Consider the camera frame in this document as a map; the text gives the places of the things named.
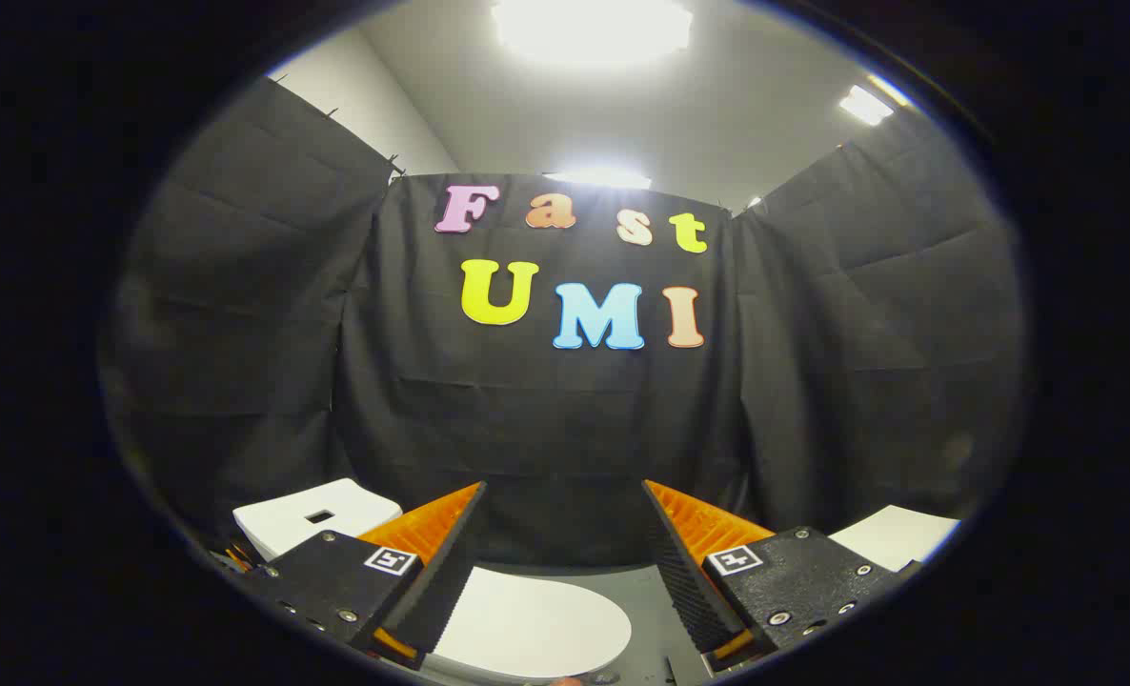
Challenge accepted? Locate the white toilet tank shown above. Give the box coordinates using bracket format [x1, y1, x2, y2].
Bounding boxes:
[232, 478, 404, 563]

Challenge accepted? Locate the large ceiling light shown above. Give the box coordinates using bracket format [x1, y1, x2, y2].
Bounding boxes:
[489, 0, 695, 66]

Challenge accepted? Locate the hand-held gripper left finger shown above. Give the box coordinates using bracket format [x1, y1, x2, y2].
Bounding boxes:
[241, 481, 488, 671]

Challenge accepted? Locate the black backdrop cloth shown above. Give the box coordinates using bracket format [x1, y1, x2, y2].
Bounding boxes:
[98, 76, 1028, 568]

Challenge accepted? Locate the ceiling light panel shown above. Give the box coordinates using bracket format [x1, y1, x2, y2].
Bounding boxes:
[838, 84, 896, 127]
[544, 168, 654, 191]

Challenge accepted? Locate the white toilet lid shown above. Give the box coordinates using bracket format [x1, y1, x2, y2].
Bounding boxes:
[427, 567, 633, 683]

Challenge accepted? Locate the white drawer cabinet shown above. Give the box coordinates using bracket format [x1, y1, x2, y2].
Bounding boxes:
[827, 505, 961, 573]

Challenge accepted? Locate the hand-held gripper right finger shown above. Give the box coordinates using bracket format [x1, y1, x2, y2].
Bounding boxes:
[641, 479, 920, 674]

